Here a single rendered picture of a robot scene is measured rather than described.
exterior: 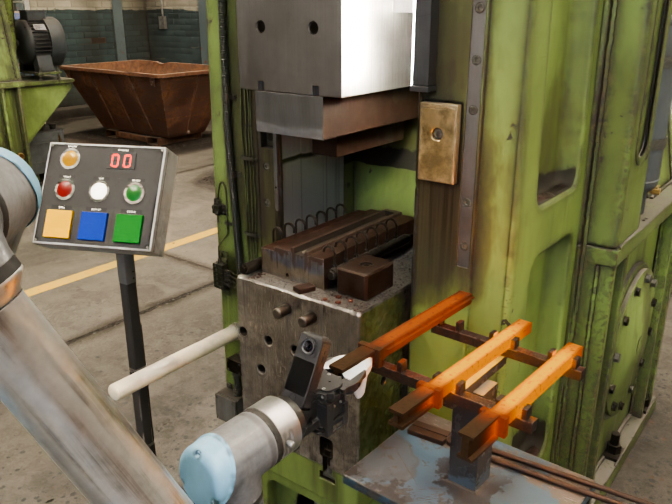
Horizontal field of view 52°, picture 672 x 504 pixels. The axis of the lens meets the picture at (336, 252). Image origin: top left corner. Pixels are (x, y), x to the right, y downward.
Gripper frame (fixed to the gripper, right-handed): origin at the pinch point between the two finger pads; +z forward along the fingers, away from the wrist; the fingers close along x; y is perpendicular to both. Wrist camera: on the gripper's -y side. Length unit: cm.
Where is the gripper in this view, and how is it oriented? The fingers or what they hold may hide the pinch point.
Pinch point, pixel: (362, 356)
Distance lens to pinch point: 119.3
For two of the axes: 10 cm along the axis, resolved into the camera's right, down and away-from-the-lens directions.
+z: 6.3, -2.9, 7.2
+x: 7.8, 2.3, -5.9
